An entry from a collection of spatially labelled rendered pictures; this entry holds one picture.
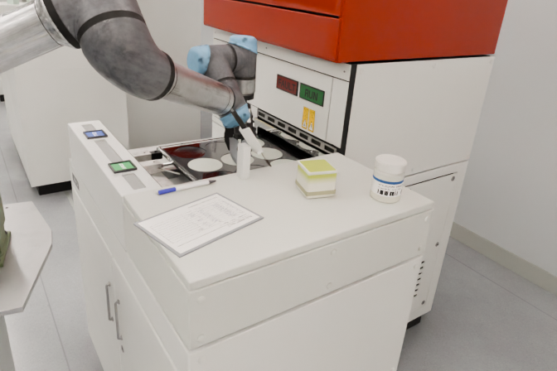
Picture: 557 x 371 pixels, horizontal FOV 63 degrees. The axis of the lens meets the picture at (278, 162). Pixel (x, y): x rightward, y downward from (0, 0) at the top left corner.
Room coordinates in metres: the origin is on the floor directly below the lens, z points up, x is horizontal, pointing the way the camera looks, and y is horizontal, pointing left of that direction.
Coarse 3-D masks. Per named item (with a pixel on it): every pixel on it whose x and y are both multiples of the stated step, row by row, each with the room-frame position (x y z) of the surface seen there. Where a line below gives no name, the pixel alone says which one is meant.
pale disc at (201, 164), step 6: (192, 162) 1.22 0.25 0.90; (198, 162) 1.22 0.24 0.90; (204, 162) 1.23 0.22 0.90; (210, 162) 1.23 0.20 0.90; (216, 162) 1.24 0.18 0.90; (192, 168) 1.18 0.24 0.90; (198, 168) 1.18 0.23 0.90; (204, 168) 1.19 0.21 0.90; (210, 168) 1.19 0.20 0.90; (216, 168) 1.19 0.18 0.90
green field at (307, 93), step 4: (304, 88) 1.38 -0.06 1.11; (308, 88) 1.36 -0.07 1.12; (300, 92) 1.39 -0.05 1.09; (304, 92) 1.38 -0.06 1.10; (308, 92) 1.36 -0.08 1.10; (312, 92) 1.34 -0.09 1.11; (316, 92) 1.33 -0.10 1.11; (320, 92) 1.32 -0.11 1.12; (300, 96) 1.39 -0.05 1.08; (304, 96) 1.38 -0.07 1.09; (308, 96) 1.36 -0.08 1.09; (312, 96) 1.34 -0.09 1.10; (316, 96) 1.33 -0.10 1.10; (320, 96) 1.32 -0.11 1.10; (312, 100) 1.34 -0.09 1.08; (316, 100) 1.33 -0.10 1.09; (320, 100) 1.31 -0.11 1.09; (320, 104) 1.31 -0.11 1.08
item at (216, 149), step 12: (192, 144) 1.37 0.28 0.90; (204, 144) 1.38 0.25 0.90; (216, 144) 1.39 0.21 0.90; (264, 144) 1.42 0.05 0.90; (180, 156) 1.27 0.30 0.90; (192, 156) 1.27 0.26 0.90; (204, 156) 1.28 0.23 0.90; (216, 156) 1.29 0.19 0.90; (252, 156) 1.31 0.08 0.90; (288, 156) 1.33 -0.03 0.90; (228, 168) 1.20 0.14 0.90; (252, 168) 1.21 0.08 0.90
